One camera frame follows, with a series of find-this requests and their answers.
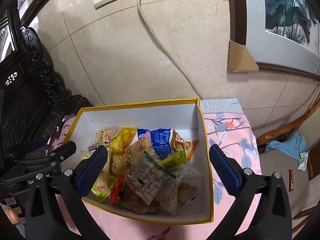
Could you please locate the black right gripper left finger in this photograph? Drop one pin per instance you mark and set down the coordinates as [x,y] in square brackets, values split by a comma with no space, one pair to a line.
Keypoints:
[43,218]

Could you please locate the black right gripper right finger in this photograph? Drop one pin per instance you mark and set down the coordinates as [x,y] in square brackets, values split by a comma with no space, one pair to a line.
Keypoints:
[272,218]

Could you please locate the orange chips snack bag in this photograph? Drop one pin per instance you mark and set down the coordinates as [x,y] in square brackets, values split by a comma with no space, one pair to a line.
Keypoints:
[123,140]

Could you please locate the pink biscuit snack bag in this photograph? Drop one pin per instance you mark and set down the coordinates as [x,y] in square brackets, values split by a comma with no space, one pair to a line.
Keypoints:
[186,194]

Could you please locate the yellow green snack bar packet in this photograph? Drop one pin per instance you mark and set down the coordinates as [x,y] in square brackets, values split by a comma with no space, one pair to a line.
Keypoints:
[174,161]

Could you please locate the person left hand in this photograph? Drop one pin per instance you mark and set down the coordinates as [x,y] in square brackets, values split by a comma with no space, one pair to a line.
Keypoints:
[12,215]

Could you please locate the wooden armchair grey cushion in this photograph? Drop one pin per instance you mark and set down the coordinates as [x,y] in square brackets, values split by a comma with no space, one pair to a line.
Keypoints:
[305,196]

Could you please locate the dark red candy wrapper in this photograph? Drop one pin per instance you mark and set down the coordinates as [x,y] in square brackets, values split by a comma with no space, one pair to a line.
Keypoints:
[291,180]

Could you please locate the dark carved wooden cabinet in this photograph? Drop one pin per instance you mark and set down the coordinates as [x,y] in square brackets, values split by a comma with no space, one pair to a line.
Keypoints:
[36,107]

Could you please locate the pale green small packet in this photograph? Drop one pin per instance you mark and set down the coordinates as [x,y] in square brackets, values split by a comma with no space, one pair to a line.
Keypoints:
[303,161]

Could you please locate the brown bread snack packet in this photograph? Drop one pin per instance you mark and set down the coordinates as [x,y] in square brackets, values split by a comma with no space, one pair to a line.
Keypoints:
[132,154]

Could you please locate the blue cloth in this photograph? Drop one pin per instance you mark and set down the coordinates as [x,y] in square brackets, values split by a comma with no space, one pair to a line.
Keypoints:
[293,147]

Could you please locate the pink floral tablecloth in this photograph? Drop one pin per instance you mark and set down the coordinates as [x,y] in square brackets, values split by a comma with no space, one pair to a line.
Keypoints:
[211,122]

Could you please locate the clear egg ball snack bag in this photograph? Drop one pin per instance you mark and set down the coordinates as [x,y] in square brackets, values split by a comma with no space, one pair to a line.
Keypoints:
[151,182]

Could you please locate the yellow cardboard shoe box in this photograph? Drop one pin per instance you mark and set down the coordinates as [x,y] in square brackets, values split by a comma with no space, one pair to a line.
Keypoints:
[192,177]

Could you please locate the blue snack packet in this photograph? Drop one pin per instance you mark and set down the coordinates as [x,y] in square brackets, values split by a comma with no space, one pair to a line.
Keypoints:
[160,139]

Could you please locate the orange small snack packet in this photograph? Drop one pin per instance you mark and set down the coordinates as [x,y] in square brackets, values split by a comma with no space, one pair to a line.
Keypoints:
[178,143]

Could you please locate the framed lotus ink painting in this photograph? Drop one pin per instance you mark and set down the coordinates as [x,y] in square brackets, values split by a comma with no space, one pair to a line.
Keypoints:
[281,35]

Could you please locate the cardboard frame corner protector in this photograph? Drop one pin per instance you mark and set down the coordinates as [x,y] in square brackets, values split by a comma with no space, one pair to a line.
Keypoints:
[240,60]

